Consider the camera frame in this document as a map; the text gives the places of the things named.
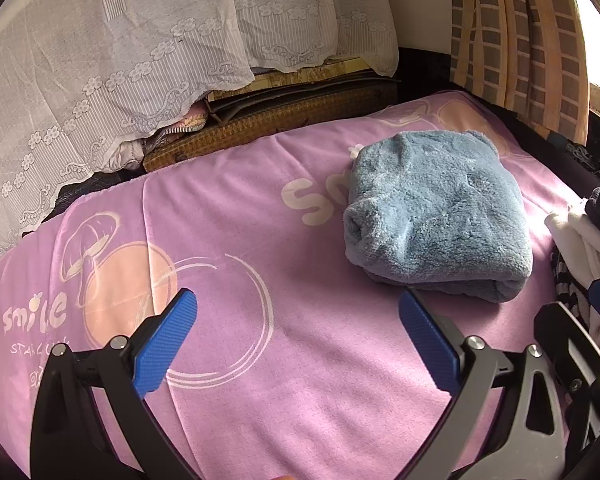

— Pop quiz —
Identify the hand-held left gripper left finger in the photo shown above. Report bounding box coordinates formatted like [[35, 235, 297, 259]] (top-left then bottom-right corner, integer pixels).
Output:
[[30, 287, 198, 480]]

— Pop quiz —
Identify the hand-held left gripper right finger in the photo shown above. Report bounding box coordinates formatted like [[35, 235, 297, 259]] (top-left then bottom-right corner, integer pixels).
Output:
[[399, 287, 568, 480]]

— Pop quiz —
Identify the blue fleece jacket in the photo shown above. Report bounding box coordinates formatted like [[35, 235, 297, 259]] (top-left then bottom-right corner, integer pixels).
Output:
[[342, 130, 535, 303]]

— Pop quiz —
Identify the black and white striped garment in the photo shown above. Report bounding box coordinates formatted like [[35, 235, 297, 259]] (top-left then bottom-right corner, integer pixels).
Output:
[[550, 250, 600, 361]]

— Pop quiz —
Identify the purple printed blanket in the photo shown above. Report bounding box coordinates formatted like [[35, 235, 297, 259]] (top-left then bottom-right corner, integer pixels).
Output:
[[0, 90, 588, 480]]

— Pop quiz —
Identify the dark cloth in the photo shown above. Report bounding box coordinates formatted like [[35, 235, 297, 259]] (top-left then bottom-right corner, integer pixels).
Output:
[[22, 167, 146, 233]]

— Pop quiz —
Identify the pale lilac garment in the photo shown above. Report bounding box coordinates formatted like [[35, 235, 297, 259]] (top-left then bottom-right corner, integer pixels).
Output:
[[107, 140, 146, 171]]

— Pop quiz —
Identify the brown woven bamboo mat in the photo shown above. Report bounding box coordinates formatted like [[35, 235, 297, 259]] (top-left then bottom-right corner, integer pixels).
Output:
[[142, 57, 398, 173]]

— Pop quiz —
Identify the plaid curtain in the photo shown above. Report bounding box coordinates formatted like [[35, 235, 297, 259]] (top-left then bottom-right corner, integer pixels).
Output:
[[450, 0, 593, 141]]

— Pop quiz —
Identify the white lace cloth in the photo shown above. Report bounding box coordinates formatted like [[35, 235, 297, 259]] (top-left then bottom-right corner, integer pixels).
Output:
[[0, 0, 401, 273]]

